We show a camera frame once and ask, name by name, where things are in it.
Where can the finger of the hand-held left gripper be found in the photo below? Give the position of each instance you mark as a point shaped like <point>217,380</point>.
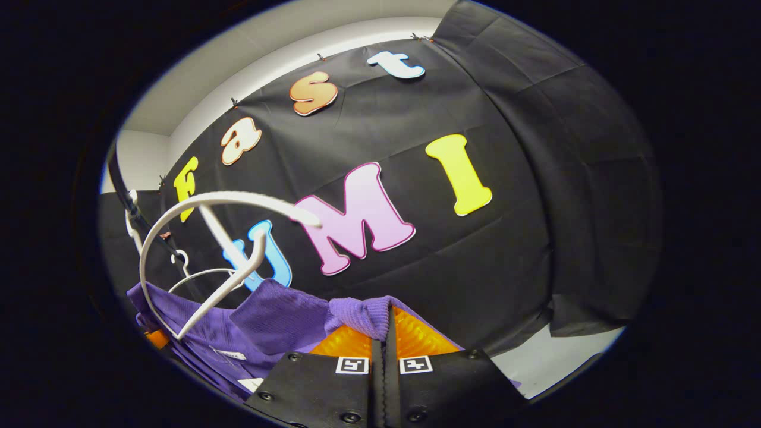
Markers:
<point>156,339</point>

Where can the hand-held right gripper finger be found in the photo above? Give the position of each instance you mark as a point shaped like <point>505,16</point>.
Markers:
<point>392,386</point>
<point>378,386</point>

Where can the purple shirt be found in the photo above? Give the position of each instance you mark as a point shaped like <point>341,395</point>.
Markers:
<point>273,321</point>

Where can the white clothes hanger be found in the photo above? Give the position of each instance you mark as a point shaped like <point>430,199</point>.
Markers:
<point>205,271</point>
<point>238,197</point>

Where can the black clothes rack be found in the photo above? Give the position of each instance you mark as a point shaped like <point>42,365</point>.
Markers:
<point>128,202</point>

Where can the black backdrop cloth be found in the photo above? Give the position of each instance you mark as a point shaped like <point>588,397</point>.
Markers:
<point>505,249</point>

